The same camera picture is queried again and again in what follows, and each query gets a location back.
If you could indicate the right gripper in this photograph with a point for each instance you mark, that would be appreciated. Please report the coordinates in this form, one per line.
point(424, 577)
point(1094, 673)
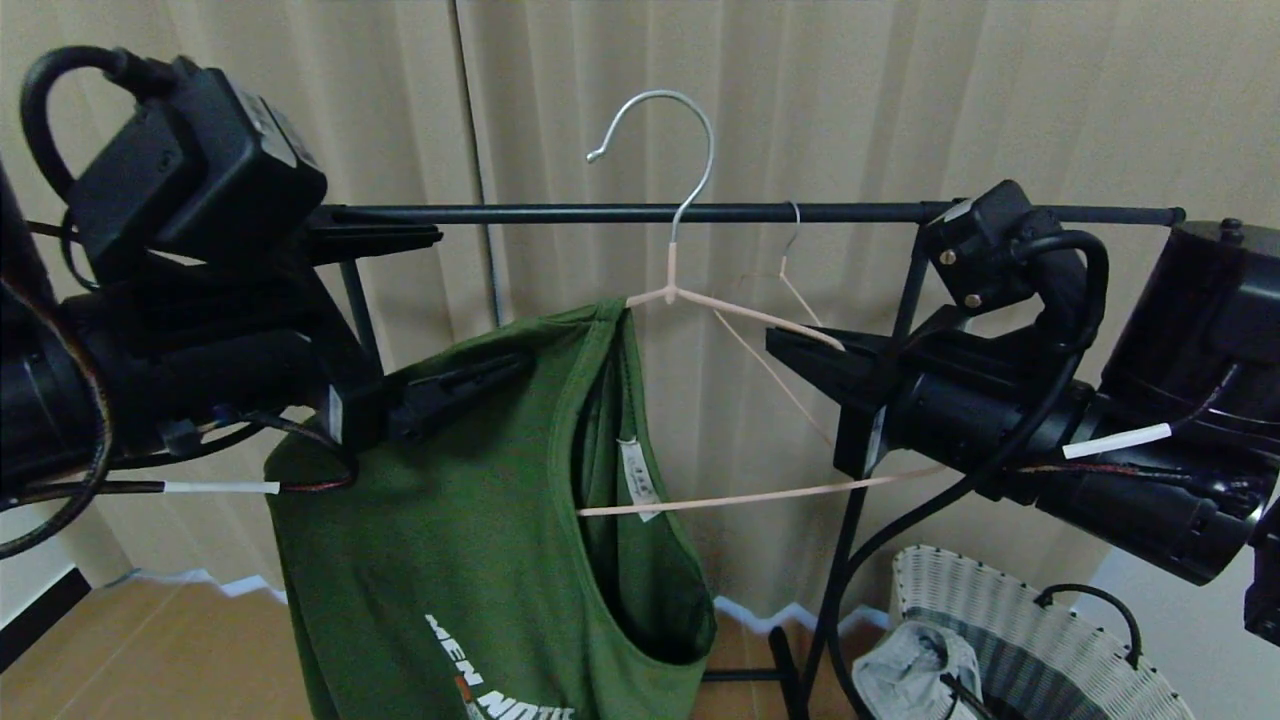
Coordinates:
point(1000, 430)

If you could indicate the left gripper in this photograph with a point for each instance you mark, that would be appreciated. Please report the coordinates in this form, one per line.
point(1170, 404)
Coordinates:
point(200, 340)

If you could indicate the green sleeveless shirt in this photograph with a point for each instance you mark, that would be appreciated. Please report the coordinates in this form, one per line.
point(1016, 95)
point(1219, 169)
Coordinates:
point(430, 550)

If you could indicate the pink clothes hanger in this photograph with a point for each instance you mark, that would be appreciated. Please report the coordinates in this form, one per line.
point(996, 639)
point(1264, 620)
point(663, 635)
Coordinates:
point(775, 379)
point(672, 290)

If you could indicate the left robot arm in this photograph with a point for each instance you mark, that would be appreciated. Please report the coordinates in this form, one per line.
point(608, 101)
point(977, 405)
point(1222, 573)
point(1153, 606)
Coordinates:
point(15, 250)

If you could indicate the white laundry basket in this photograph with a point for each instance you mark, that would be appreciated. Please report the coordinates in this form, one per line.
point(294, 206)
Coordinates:
point(1000, 610)

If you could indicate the black clothes rack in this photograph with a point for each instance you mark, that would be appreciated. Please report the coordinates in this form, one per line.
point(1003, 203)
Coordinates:
point(560, 213)

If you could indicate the pale grey garment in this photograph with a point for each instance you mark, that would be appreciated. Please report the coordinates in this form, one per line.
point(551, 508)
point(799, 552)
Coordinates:
point(910, 670)

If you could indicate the beige curtain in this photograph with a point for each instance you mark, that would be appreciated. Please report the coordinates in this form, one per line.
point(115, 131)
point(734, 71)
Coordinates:
point(850, 100)

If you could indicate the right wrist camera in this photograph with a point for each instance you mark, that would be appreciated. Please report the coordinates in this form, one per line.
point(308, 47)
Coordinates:
point(975, 250)

